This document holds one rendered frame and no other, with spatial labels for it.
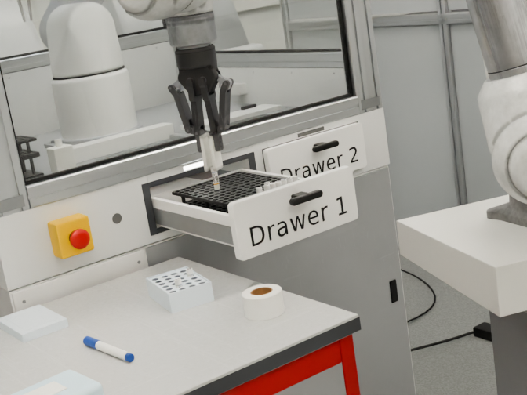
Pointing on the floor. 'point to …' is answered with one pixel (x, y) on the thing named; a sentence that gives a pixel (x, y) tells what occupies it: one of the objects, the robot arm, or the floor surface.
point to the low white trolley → (190, 342)
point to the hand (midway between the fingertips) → (211, 151)
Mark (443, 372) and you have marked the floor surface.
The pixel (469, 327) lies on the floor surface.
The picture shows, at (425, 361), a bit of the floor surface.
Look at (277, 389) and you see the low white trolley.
